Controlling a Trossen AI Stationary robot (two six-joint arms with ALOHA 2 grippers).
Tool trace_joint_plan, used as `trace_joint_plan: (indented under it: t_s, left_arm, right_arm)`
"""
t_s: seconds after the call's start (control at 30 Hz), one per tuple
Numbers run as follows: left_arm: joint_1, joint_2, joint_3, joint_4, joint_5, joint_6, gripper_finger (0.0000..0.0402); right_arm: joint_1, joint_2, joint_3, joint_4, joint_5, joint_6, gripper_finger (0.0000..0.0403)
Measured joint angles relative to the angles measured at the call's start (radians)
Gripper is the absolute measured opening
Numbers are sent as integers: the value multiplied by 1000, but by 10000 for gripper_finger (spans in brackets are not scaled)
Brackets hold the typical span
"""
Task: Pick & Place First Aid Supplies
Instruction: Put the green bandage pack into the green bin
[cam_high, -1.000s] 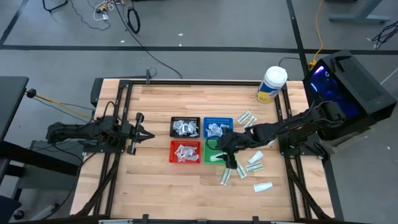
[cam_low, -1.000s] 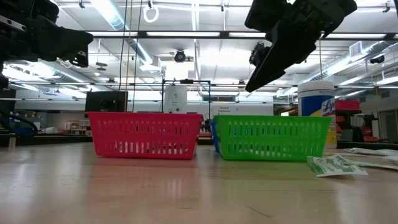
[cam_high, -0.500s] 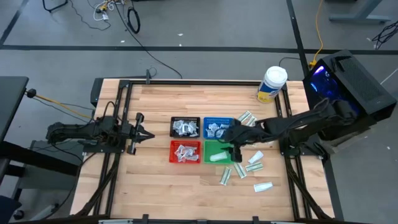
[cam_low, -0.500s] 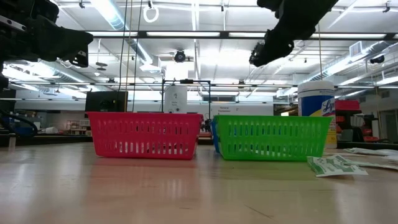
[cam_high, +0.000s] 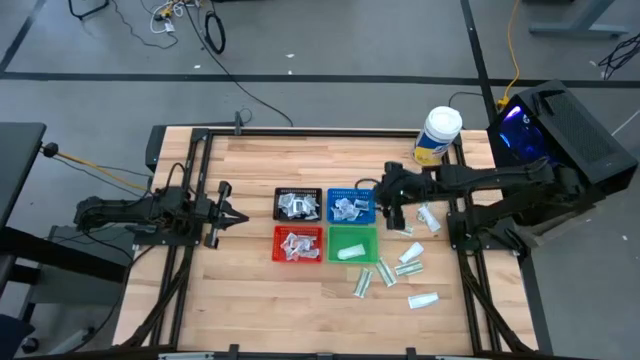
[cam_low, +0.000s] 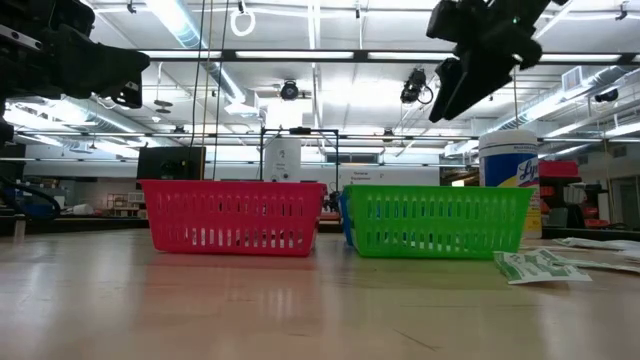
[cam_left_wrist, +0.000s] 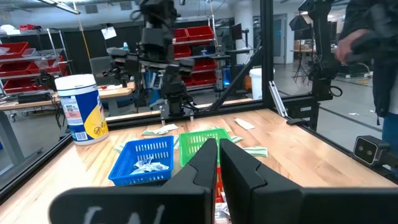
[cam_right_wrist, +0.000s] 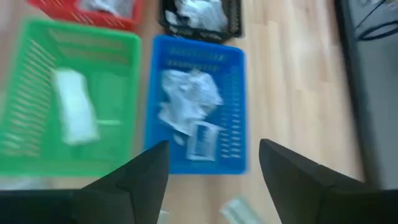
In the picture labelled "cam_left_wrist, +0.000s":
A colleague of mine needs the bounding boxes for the metal shelf with red bins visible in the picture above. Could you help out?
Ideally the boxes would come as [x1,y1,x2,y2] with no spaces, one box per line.
[0,24,68,94]
[172,17,218,91]

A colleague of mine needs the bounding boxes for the white-lidded wipes canister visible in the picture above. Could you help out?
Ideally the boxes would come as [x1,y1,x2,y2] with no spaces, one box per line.
[54,73,110,146]

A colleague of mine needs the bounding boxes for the black monitor on stand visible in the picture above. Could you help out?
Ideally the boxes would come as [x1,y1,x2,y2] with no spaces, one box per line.
[229,23,249,47]

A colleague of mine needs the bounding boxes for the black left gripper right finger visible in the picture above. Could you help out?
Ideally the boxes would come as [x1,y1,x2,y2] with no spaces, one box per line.
[220,139,398,224]

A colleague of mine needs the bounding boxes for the black frame clamp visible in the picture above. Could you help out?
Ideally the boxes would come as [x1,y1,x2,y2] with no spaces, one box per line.
[285,117,310,126]

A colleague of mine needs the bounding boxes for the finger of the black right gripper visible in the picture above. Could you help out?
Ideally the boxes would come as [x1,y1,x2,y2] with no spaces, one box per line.
[107,48,156,79]
[155,58,196,91]

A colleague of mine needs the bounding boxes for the person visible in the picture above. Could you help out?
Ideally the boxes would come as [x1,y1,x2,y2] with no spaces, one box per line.
[335,0,398,175]

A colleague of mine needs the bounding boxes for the green plastic basket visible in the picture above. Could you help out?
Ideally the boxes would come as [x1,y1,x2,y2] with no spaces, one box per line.
[178,128,231,167]

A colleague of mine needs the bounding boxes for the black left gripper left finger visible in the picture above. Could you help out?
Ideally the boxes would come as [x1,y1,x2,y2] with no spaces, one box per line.
[49,138,218,224]

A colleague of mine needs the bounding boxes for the white bandage wrapper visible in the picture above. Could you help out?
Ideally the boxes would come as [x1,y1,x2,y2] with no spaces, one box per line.
[234,118,256,131]
[141,128,169,136]

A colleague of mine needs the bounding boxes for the blue plastic basket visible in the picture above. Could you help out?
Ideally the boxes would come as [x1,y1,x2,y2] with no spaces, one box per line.
[108,135,175,187]

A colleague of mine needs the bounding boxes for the wooden workbench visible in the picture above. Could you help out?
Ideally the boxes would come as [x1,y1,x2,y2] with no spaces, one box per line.
[0,82,136,169]

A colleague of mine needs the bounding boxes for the black depth camera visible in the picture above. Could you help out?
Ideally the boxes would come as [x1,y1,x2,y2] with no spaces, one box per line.
[353,135,391,166]

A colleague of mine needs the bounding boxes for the white bucket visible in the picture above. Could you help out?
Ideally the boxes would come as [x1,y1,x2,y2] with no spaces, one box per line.
[248,67,275,100]

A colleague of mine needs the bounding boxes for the red plastic basket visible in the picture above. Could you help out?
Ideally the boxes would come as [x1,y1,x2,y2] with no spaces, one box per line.
[216,166,225,203]

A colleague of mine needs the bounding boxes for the white paper tag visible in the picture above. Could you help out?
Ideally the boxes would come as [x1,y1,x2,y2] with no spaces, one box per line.
[101,26,118,40]

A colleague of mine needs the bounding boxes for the black softbox light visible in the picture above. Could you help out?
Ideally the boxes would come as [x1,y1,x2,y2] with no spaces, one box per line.
[288,14,313,82]

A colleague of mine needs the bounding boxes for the person's hand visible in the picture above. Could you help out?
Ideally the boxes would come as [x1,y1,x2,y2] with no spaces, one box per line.
[335,29,371,63]

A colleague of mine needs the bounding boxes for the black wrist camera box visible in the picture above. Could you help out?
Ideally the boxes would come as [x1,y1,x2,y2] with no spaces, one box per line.
[141,27,165,52]

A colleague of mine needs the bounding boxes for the silver aluminium bar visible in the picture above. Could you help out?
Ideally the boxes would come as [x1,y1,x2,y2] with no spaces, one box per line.
[267,80,289,118]

